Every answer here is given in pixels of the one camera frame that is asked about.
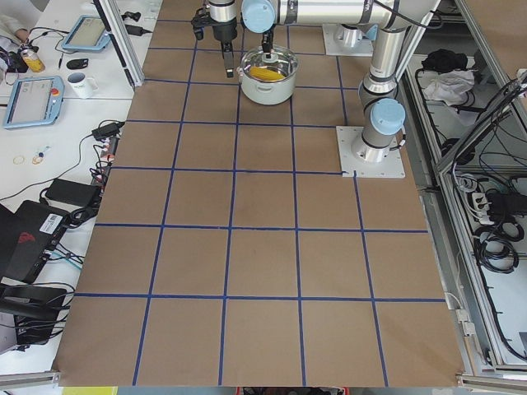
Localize black power adapter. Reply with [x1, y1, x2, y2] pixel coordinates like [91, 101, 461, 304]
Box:
[44, 179, 100, 207]

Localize yellow corn cob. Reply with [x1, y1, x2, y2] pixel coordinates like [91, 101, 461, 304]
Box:
[249, 66, 285, 81]

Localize white mug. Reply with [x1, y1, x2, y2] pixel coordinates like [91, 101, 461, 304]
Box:
[67, 72, 99, 99]

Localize blue teach pendant far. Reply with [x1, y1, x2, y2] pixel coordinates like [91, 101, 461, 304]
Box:
[61, 15, 110, 52]

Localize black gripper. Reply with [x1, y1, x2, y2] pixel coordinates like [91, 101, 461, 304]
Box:
[191, 7, 273, 78]

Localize black computer mouse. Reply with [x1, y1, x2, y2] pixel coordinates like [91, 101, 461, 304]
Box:
[66, 58, 89, 70]

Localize yellow drink can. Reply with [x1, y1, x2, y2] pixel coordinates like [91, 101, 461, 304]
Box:
[21, 49, 45, 72]

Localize blue teach pendant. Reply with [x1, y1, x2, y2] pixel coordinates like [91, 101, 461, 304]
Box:
[2, 76, 64, 129]
[61, 15, 110, 52]

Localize blue teach pendant near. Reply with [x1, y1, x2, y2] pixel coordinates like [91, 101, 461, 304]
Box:
[2, 76, 64, 129]

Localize white cooking pot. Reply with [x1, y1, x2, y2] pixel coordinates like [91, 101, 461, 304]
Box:
[238, 46, 299, 105]

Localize coiled black cables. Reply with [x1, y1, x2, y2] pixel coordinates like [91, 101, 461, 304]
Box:
[473, 221, 520, 273]

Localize brown paper table cover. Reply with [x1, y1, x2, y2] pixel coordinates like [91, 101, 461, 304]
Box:
[54, 1, 463, 387]

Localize black laptop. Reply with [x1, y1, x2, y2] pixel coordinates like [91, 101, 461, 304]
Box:
[1, 200, 69, 284]

